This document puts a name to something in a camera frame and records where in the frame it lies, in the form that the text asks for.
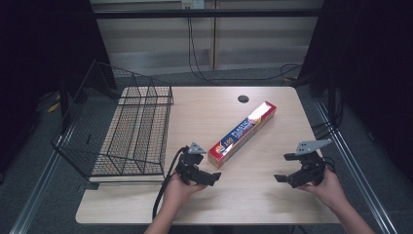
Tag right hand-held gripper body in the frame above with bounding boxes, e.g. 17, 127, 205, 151
286, 138, 333, 189

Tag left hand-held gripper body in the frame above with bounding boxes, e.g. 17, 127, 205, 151
175, 141, 207, 186

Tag person's left hand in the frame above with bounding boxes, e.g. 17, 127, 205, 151
162, 173, 208, 211

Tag person's right hand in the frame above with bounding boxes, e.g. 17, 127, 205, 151
297, 168, 351, 215

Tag red blue plastic wrap box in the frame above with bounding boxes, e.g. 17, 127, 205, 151
207, 100, 278, 170

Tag dark curtain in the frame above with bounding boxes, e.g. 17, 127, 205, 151
296, 0, 413, 183
0, 0, 118, 176

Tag black horizontal metal bar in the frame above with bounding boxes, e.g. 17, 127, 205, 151
92, 9, 325, 20

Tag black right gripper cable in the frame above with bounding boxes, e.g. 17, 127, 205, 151
321, 156, 337, 174

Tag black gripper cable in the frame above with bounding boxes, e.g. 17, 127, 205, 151
321, 156, 337, 174
151, 146, 190, 220

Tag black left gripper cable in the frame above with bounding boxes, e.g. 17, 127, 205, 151
151, 146, 190, 220

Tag black floor cables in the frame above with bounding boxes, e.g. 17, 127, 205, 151
311, 97, 346, 141

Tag aluminium frame rail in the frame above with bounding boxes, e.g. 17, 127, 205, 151
9, 128, 76, 234
314, 99, 399, 234

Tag black wire mesh rack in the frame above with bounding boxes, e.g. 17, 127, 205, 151
51, 59, 175, 183

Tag black cables along wall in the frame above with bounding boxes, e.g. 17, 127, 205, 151
186, 17, 304, 83

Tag white wall power outlet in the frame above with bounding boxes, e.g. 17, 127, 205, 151
181, 0, 206, 10

